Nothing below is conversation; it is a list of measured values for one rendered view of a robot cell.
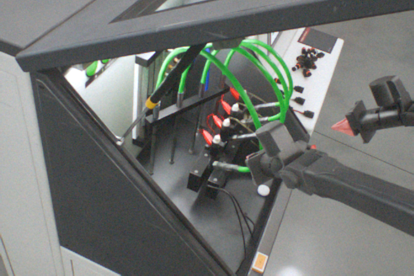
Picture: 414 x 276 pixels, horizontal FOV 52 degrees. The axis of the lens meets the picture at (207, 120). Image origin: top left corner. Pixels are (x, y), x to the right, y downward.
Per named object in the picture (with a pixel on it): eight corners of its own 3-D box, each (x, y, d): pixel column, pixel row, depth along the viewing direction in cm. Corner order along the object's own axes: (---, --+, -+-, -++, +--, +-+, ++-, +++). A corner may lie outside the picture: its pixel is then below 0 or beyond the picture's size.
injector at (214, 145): (215, 191, 138) (226, 147, 123) (201, 185, 139) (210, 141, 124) (218, 185, 140) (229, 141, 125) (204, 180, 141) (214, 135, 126)
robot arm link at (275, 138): (297, 191, 81) (331, 167, 83) (269, 138, 79) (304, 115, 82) (268, 184, 92) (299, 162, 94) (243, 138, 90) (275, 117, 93)
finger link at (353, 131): (330, 106, 122) (360, 100, 115) (340, 128, 124) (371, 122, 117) (320, 118, 118) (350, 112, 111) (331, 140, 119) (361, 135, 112)
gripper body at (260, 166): (243, 159, 98) (257, 161, 91) (280, 142, 101) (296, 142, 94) (253, 185, 99) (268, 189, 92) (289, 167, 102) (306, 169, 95)
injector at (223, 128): (223, 174, 143) (235, 130, 129) (210, 169, 144) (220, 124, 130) (227, 169, 145) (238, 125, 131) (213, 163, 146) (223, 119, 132)
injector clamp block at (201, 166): (212, 213, 139) (219, 184, 129) (183, 201, 141) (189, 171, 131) (245, 146, 163) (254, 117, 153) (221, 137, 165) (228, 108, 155)
